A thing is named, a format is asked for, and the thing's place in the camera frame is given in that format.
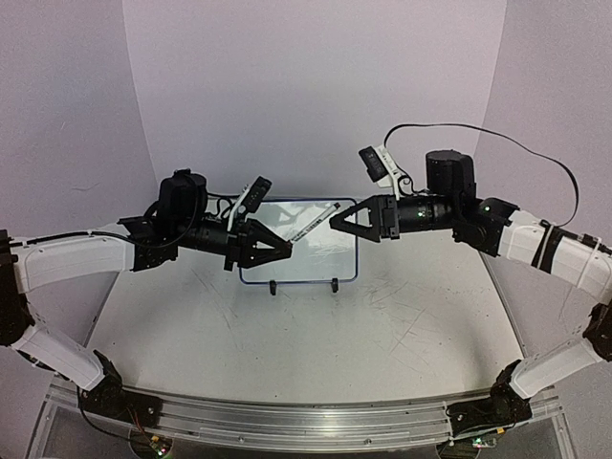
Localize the aluminium front rail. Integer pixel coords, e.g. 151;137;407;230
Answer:
48;378;562;452

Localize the left circuit board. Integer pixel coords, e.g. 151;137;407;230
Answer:
146;435;171;457

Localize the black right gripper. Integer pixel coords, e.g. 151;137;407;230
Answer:
327;192;458;245

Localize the circuit board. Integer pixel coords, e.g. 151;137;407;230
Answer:
471;432;500;449
146;435;171;457

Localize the black whiteboard stand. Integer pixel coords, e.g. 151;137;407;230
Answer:
267;277;340;296

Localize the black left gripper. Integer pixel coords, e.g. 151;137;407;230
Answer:
172;212;294;271

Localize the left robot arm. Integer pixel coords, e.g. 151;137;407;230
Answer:
1;169;293;426

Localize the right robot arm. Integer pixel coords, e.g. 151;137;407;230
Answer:
329;146;611;437

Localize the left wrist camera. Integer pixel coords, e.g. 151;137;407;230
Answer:
227;176;272;230

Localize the right circuit board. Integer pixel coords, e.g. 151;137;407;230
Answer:
471;432;500;449

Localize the small blue-framed whiteboard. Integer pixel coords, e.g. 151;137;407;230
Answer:
239;197;359;285

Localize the black right camera cable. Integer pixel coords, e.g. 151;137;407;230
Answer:
383;123;582;226

